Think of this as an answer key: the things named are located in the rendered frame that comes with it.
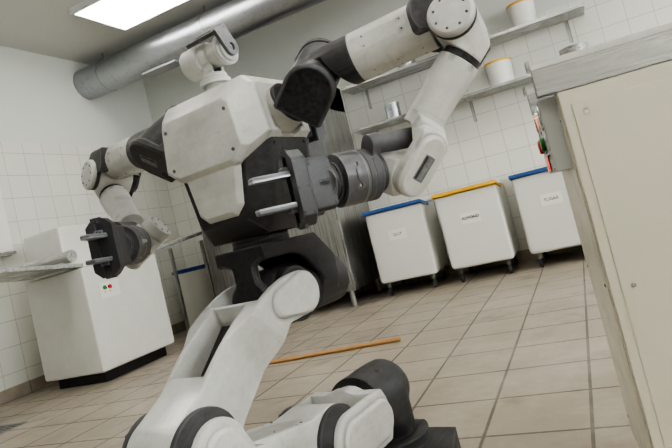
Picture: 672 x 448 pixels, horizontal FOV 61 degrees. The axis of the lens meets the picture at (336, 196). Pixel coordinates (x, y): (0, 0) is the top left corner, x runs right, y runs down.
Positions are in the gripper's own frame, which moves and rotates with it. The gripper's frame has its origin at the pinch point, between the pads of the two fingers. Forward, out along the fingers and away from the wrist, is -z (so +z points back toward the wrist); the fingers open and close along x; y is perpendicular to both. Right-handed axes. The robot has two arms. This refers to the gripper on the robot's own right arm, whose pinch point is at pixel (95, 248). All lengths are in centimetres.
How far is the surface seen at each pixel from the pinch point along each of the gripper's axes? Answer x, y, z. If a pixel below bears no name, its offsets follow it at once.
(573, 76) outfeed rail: 9, 95, -6
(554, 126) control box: 1, 91, -1
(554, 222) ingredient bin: -44, 191, 343
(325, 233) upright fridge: -10, 13, 381
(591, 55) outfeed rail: 11, 98, -7
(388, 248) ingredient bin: -36, 62, 390
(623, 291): -30, 93, -7
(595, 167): -8, 94, -7
